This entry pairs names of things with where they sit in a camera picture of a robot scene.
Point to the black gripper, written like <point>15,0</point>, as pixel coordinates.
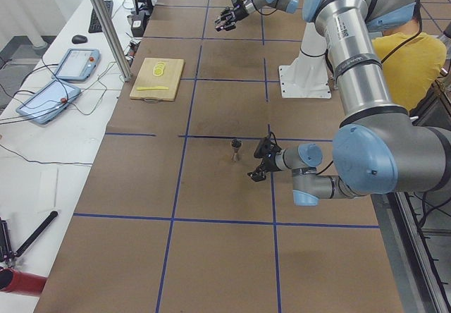
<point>237,13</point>
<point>270,163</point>

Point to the steel jigger measuring cup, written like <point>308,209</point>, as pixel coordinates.
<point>236,145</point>

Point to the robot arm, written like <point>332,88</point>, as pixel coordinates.
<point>377,149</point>
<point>288,6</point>

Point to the front lemon slice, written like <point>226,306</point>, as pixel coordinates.
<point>155,75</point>

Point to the bamboo cutting board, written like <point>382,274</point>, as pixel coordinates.
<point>164,88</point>

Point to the black computer mouse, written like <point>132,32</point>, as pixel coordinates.
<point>79,39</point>

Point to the blue teach pendant right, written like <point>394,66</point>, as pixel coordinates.
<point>77,65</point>

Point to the blue teach pendant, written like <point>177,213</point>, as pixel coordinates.
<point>77,65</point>
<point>48,102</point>

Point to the person in yellow shirt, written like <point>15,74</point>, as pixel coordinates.
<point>411,59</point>

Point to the blue teach pendant left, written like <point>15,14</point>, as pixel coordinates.
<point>48,102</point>

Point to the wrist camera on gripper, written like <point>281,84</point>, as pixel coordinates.
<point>266,147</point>
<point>235,0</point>

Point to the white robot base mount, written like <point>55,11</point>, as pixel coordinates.
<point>307,77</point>

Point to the aluminium frame post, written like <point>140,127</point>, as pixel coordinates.
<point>112,38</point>

